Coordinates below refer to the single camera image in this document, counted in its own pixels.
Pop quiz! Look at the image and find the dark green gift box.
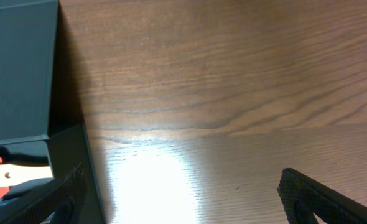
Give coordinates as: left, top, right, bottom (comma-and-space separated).
0, 1, 105, 224

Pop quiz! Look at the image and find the orange scraper wooden handle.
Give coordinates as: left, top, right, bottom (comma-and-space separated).
0, 157, 53, 198

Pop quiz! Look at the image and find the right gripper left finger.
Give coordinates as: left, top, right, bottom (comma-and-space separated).
0, 164, 86, 224

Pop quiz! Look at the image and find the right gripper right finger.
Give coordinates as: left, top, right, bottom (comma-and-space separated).
277, 168, 367, 224

